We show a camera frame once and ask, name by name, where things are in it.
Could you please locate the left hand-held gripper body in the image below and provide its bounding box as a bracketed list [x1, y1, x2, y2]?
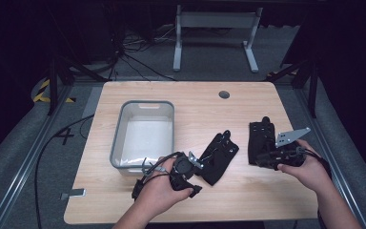
[170, 151, 205, 198]

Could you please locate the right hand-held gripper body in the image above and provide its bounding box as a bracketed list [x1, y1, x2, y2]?
[266, 127, 312, 170]

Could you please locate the black glove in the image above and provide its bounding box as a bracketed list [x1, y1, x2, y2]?
[199, 129, 240, 187]
[248, 115, 278, 166]

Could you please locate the person's right hand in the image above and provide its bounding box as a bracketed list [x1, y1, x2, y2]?
[276, 138, 332, 196]

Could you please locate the person's left hand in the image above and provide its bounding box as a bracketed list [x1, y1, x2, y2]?
[132, 156, 194, 221]

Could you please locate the black metal stand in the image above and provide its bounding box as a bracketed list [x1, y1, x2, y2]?
[46, 55, 109, 116]
[265, 58, 319, 119]

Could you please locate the grey tape strip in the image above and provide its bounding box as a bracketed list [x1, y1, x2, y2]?
[59, 188, 87, 201]

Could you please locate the yellow black hazard tape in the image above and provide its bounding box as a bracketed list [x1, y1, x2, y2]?
[32, 78, 77, 104]

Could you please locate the grey cable connector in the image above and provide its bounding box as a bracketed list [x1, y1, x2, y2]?
[141, 156, 170, 177]

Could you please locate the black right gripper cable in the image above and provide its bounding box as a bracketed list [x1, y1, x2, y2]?
[296, 147, 333, 180]

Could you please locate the aluminium floor rail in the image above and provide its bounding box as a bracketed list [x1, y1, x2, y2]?
[294, 87, 366, 229]
[0, 85, 74, 229]

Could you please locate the white metal desk frame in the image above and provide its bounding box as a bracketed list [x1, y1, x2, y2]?
[173, 4, 264, 73]

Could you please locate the tangle of black cables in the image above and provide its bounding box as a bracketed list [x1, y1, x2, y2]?
[108, 23, 177, 82]

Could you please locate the black floor cable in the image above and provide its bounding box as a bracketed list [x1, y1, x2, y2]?
[33, 114, 95, 229]

